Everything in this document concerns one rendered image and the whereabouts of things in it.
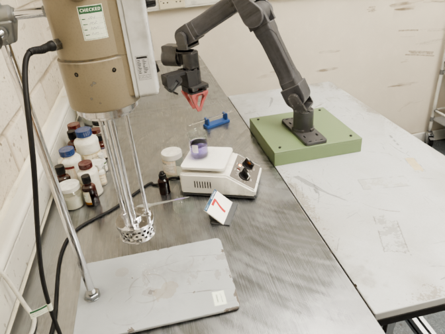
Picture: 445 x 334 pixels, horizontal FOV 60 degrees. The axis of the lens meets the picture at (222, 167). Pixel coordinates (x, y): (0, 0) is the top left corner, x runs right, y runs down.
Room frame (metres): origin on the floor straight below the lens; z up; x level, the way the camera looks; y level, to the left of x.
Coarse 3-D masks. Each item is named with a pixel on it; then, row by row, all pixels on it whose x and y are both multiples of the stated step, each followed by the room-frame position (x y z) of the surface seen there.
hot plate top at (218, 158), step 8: (216, 152) 0.94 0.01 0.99; (224, 152) 0.93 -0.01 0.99; (184, 160) 0.91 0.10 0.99; (192, 160) 0.90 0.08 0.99; (200, 160) 0.90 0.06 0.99; (208, 160) 0.89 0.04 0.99; (216, 160) 0.89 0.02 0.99; (224, 160) 0.89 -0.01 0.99; (184, 168) 0.87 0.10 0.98; (192, 168) 0.87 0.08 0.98; (200, 168) 0.86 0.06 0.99; (208, 168) 0.85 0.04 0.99; (216, 168) 0.85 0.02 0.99; (224, 168) 0.85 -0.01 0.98
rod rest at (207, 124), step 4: (224, 116) 1.35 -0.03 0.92; (208, 120) 1.30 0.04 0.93; (216, 120) 1.35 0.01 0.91; (220, 120) 1.34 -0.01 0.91; (224, 120) 1.34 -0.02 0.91; (228, 120) 1.34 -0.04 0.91; (204, 124) 1.32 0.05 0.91; (208, 124) 1.30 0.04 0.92; (212, 124) 1.31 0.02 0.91; (216, 124) 1.31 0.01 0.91; (220, 124) 1.32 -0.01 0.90; (208, 128) 1.29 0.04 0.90
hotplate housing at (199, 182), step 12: (228, 168) 0.88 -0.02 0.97; (180, 180) 0.87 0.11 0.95; (192, 180) 0.86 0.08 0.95; (204, 180) 0.85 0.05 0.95; (216, 180) 0.84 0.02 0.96; (228, 180) 0.84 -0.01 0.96; (192, 192) 0.86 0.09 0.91; (204, 192) 0.85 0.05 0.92; (228, 192) 0.84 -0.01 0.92; (240, 192) 0.83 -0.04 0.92; (252, 192) 0.82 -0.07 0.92
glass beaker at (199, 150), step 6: (192, 132) 0.94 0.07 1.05; (198, 132) 0.95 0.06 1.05; (204, 132) 0.94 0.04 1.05; (192, 138) 0.90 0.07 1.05; (198, 138) 0.90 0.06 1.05; (204, 138) 0.90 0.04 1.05; (192, 144) 0.90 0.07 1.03; (198, 144) 0.90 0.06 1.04; (204, 144) 0.90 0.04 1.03; (192, 150) 0.90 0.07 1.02; (198, 150) 0.90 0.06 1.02; (204, 150) 0.90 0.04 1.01; (192, 156) 0.91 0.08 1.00; (198, 156) 0.90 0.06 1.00; (204, 156) 0.90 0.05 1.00
